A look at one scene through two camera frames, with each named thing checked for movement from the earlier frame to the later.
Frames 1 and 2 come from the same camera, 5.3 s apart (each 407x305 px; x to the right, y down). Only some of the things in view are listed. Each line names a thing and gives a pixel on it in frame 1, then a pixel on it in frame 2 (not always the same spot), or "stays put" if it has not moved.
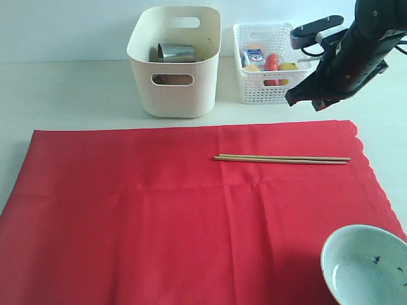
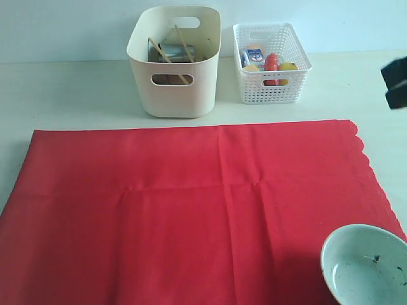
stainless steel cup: x=172 y=53 stays put
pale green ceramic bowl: x=364 y=265 stays put
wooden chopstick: x=278 y=160 to x=157 y=47
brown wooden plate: x=172 y=79 stays put
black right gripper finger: x=308 y=89 to x=395 y=72
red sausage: x=271 y=64 stays put
